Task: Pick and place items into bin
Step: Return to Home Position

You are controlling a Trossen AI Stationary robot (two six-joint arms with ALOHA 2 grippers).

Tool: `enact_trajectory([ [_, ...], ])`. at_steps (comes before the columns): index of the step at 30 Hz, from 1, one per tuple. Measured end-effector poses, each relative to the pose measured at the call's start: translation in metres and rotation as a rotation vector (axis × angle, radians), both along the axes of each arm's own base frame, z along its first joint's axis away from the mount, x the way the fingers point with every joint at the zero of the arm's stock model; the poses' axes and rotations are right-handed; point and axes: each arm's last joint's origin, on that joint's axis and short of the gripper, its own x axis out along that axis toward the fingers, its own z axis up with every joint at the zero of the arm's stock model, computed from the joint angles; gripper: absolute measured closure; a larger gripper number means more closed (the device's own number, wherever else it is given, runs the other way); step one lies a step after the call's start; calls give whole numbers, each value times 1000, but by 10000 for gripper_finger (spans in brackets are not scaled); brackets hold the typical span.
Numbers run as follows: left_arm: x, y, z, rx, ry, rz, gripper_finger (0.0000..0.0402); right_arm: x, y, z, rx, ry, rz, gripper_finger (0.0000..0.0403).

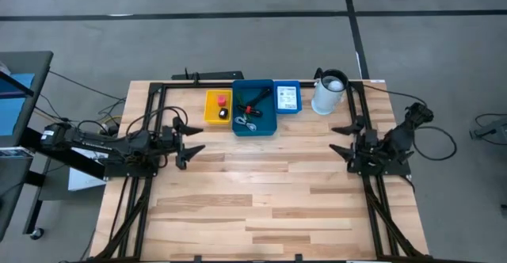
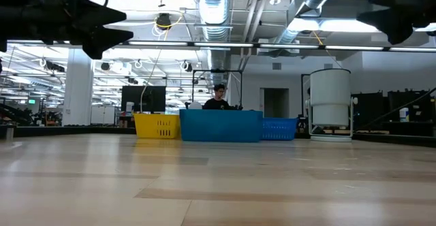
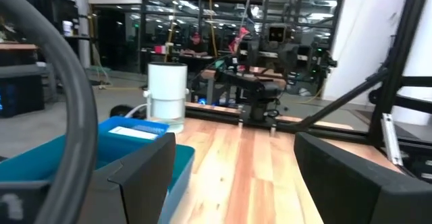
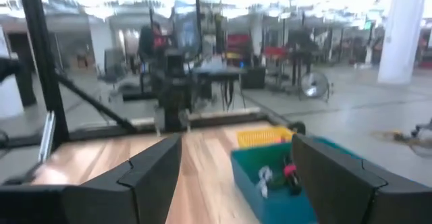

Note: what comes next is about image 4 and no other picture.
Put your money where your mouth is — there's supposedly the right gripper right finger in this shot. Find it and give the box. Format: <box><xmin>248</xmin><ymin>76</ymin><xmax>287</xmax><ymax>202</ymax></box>
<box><xmin>292</xmin><ymin>132</ymin><xmax>432</xmax><ymax>224</ymax></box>

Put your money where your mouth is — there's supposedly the black cable with red tie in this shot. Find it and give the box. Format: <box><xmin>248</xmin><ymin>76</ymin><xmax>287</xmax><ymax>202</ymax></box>
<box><xmin>282</xmin><ymin>155</ymin><xmax>304</xmax><ymax>196</ymax></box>

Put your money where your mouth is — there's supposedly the yellow plastic basket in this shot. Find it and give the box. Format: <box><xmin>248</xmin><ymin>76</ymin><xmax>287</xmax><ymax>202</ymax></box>
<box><xmin>236</xmin><ymin>125</ymin><xmax>294</xmax><ymax>150</ymax></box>

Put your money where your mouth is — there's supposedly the metal floor fan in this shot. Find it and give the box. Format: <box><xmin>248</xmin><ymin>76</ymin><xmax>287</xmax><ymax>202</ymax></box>
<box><xmin>299</xmin><ymin>71</ymin><xmax>331</xmax><ymax>103</ymax></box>

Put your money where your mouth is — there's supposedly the black bar device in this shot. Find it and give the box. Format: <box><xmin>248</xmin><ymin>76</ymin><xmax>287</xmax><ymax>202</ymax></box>
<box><xmin>288</xmin><ymin>121</ymin><xmax>307</xmax><ymax>136</ymax></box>

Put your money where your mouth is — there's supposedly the white cable bundle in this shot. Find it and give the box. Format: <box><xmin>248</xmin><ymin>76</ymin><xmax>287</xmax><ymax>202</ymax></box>
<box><xmin>256</xmin><ymin>165</ymin><xmax>273</xmax><ymax>198</ymax></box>

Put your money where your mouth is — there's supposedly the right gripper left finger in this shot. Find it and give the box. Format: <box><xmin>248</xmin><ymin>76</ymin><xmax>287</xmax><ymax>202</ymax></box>
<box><xmin>0</xmin><ymin>132</ymin><xmax>183</xmax><ymax>224</ymax></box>

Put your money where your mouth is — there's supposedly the white building column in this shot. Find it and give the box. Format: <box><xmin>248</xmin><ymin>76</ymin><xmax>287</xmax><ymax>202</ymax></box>
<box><xmin>377</xmin><ymin>0</ymin><xmax>428</xmax><ymax>85</ymax></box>

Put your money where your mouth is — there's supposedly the black metal table frame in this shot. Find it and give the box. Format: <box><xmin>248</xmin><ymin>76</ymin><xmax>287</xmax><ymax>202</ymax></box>
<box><xmin>0</xmin><ymin>0</ymin><xmax>306</xmax><ymax>184</ymax></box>

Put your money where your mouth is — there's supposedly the teal plastic bin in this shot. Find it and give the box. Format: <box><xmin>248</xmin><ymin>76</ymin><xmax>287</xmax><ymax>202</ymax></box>
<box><xmin>230</xmin><ymin>136</ymin><xmax>365</xmax><ymax>224</ymax></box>

